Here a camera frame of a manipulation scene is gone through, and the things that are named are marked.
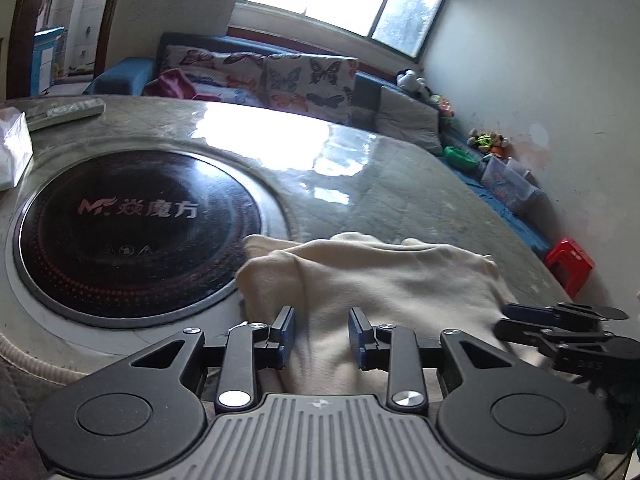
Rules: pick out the green plastic bowl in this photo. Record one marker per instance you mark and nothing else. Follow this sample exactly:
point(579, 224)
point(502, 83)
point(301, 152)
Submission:
point(459, 159)

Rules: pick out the square butterfly cushion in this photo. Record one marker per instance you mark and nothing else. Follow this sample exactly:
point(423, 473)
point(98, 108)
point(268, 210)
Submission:
point(319, 86)

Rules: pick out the magenta cloth on sofa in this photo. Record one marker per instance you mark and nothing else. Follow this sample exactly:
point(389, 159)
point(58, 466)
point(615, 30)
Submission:
point(174, 84)

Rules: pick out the grey plain cushion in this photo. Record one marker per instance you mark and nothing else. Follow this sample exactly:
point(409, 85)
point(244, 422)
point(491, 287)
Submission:
point(403, 118)

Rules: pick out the clear plastic storage box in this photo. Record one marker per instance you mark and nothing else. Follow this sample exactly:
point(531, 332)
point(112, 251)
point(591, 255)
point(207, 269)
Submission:
point(513, 190)

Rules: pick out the sealed tissue pack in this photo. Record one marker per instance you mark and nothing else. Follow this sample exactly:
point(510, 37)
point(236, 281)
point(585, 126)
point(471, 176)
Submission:
point(15, 147)

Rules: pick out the blue corner sofa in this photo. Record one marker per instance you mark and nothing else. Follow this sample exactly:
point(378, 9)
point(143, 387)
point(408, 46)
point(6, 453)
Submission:
point(129, 77)

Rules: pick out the small plush toys pile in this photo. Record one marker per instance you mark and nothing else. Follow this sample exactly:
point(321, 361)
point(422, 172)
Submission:
point(488, 142)

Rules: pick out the blue white small cabinet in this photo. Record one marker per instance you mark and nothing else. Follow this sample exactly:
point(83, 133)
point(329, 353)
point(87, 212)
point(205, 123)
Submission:
point(43, 59)

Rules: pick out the long butterfly cushion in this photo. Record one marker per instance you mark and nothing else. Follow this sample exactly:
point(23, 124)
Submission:
point(236, 77)

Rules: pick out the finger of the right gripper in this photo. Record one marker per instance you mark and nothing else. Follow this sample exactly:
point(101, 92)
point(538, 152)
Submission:
point(535, 335)
point(563, 314)

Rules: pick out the grey remote control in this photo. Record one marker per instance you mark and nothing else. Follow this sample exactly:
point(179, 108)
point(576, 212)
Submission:
point(41, 118)

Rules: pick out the black round induction cooktop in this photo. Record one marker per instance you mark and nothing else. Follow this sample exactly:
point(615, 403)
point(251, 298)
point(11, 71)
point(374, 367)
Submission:
point(134, 239)

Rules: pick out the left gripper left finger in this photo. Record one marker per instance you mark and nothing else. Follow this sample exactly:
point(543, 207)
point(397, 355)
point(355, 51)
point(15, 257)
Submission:
point(249, 348)

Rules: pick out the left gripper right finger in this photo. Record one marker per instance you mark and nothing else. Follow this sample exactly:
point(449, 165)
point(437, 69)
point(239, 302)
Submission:
point(394, 350)

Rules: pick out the red plastic stool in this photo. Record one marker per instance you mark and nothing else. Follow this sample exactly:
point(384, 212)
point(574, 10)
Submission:
point(570, 265)

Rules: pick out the panda plush toy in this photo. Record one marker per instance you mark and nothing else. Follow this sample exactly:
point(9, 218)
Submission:
point(411, 83)

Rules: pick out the cream beige garment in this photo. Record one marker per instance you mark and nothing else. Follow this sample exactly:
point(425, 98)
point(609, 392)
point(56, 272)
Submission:
point(426, 287)

